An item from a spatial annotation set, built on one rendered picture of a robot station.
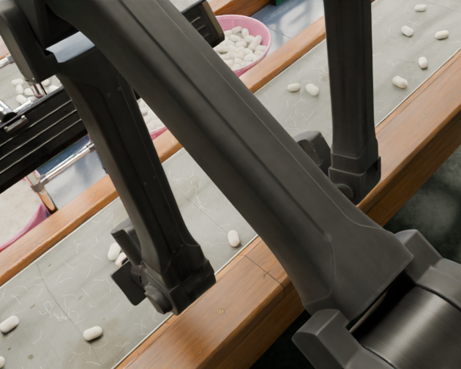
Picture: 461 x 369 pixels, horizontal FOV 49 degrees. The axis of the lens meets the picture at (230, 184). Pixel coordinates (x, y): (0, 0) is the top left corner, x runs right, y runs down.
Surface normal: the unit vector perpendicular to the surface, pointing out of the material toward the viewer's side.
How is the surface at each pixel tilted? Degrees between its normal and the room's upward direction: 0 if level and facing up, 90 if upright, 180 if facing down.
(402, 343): 10
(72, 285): 0
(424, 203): 0
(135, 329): 0
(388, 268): 28
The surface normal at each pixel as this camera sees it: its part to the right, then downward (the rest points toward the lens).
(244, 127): 0.24, -0.35
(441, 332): 0.01, -0.58
